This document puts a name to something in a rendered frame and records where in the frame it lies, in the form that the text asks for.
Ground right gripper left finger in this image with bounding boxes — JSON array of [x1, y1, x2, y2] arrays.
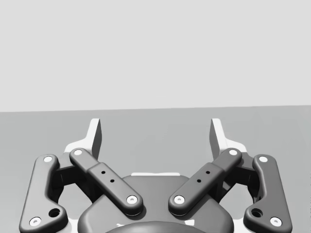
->
[[18, 118, 144, 233]]

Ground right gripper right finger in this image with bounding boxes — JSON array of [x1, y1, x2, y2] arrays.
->
[[168, 118, 293, 233]]

